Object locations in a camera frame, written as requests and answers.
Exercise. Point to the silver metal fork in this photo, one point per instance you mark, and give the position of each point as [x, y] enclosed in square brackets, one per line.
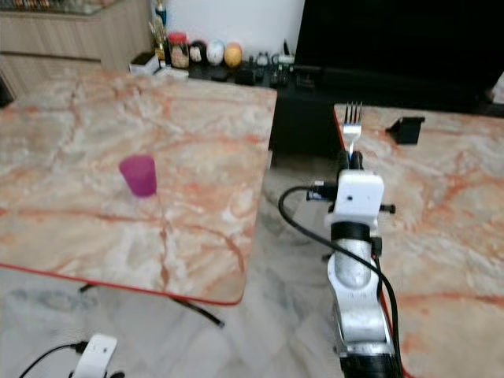
[352, 127]

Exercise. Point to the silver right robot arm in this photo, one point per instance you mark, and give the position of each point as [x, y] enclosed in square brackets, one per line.
[358, 299]

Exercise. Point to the black phone stand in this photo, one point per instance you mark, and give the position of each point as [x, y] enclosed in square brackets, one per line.
[407, 130]

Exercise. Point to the black television screen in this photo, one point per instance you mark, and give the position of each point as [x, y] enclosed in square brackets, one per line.
[402, 31]

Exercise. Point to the yellow egg-shaped figure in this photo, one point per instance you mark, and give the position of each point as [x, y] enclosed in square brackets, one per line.
[233, 54]

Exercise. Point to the white egg-shaped figure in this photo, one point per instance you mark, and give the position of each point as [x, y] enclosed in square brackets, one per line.
[215, 53]

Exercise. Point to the dark egg-shaped figure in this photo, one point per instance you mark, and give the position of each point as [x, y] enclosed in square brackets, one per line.
[197, 52]

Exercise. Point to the purple plastic cup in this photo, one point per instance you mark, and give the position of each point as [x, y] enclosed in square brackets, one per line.
[138, 176]

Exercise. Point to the red-lidded glass jar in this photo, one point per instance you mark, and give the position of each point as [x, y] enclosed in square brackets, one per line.
[178, 52]

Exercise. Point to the light wooden cabinet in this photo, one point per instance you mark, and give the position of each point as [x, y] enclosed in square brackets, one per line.
[63, 38]

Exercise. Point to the small white box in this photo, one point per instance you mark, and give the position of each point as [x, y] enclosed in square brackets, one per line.
[146, 63]

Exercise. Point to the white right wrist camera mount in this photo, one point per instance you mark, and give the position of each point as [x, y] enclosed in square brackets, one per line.
[358, 195]

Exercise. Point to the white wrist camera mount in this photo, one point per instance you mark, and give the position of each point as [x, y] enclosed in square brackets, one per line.
[358, 195]
[98, 356]

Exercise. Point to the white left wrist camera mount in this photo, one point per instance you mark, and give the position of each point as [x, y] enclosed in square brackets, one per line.
[98, 356]

